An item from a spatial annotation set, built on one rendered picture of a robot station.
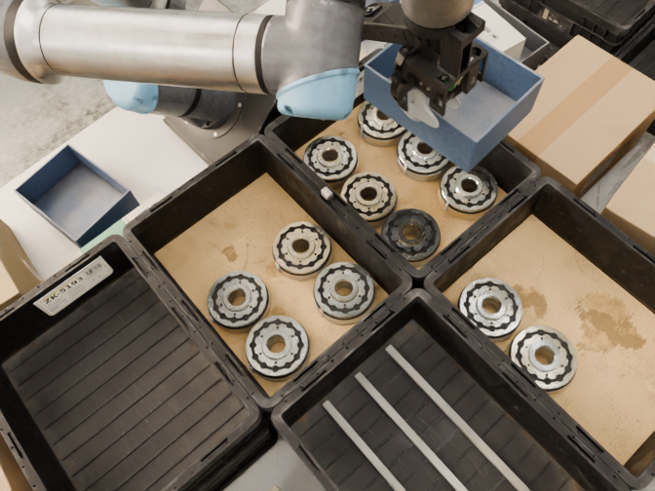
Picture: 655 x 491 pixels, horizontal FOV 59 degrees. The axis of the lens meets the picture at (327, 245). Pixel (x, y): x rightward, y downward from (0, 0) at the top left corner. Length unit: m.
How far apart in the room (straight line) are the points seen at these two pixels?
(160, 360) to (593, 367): 0.70
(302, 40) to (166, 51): 0.14
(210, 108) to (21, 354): 0.56
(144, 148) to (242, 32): 0.85
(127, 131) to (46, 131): 1.12
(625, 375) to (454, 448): 0.30
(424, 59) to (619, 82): 0.67
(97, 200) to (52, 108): 1.28
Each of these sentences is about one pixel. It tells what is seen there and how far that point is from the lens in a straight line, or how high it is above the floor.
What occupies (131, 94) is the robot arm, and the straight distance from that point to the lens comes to 1.11.
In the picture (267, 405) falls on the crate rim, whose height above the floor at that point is 0.93.
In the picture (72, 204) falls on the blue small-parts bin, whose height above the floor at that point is 0.70.
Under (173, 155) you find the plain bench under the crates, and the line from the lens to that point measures 1.37.
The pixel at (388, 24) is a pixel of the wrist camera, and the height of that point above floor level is 1.28.
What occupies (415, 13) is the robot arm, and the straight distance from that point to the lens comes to 0.63.
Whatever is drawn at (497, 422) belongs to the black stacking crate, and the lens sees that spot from 0.97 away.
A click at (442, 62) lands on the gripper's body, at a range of 0.68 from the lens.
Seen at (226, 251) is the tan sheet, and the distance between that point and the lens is 1.06.
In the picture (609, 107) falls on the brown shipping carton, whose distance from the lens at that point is 1.26.
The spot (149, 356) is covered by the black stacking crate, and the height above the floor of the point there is 0.83.
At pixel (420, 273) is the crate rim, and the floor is 0.93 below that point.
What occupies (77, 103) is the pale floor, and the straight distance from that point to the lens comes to 2.58.
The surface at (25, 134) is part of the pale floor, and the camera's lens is 2.58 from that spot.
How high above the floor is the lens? 1.76
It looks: 63 degrees down
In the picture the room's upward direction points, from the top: 6 degrees counter-clockwise
